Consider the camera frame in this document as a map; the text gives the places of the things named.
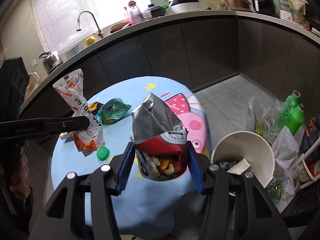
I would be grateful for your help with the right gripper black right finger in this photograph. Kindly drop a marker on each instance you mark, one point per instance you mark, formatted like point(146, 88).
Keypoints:
point(198, 165)

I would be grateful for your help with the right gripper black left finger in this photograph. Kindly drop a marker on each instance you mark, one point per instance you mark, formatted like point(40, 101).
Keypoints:
point(121, 167)

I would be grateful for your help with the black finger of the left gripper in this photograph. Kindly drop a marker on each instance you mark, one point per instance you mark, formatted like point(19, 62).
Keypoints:
point(42, 127)

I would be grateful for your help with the green bottle cap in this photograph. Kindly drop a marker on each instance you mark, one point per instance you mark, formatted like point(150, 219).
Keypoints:
point(103, 153)

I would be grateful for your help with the red silver nut bag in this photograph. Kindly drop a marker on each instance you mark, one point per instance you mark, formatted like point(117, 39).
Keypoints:
point(160, 140)

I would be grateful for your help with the white paper bucket bin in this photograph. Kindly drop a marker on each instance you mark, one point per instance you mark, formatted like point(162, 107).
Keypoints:
point(250, 146)

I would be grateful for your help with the white orange fish snack bag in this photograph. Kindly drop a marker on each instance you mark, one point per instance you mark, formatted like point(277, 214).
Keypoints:
point(70, 88)

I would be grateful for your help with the green snack bag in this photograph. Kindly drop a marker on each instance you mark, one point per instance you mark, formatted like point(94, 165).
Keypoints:
point(112, 111)

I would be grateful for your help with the yellow brown small wrapper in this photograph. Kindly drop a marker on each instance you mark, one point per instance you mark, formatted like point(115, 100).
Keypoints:
point(94, 107)

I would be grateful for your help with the grey kitchen countertop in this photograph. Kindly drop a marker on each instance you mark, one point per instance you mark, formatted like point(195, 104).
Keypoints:
point(175, 25)

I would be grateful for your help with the kitchen faucet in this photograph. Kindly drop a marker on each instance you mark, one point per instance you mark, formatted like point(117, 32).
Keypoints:
point(90, 22)

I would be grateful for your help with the person's left hand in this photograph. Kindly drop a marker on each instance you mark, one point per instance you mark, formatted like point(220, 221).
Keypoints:
point(18, 184)

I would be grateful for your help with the steel kettle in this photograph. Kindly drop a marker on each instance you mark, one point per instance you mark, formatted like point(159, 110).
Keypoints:
point(51, 60)

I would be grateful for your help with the clear bag with green beans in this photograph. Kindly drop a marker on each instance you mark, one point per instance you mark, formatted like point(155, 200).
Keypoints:
point(265, 120)

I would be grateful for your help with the yellow lemon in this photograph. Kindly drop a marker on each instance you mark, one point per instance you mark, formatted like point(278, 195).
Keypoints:
point(90, 40)

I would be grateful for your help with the white plastic bag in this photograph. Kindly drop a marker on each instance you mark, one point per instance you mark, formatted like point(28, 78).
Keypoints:
point(285, 149)

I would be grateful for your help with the beige plastic basket rack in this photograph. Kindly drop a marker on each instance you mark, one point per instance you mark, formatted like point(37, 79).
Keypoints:
point(308, 171)

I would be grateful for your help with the green plastic bottle front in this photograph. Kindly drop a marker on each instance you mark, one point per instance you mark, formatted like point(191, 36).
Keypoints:
point(295, 119)

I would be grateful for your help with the green plastic bottle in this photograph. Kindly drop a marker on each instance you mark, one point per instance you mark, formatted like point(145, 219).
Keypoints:
point(291, 102)
point(295, 119)

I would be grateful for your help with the green plastic bottle back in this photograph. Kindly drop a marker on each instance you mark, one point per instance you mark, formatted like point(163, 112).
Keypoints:
point(291, 102)

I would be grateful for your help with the wooden bowl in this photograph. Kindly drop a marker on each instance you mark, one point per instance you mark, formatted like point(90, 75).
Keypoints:
point(119, 26)

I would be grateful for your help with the dark blue shopping bag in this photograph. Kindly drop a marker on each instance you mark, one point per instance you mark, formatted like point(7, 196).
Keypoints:
point(311, 134)

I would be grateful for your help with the dark cabinet fronts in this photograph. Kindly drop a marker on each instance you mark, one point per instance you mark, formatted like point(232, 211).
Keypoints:
point(175, 55)

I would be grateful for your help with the glass jar red lid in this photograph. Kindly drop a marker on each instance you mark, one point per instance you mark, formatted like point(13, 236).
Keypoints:
point(136, 16)

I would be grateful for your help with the black casserole pot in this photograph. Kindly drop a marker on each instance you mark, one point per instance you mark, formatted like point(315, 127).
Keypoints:
point(156, 10)

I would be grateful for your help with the white rice cooker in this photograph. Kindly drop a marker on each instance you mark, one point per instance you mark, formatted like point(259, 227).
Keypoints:
point(180, 6)

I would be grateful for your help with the brown cooking pot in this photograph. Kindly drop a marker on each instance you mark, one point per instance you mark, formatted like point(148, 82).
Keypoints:
point(238, 5)

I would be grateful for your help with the black air fryer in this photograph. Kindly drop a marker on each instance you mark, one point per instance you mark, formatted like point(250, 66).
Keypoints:
point(265, 7)

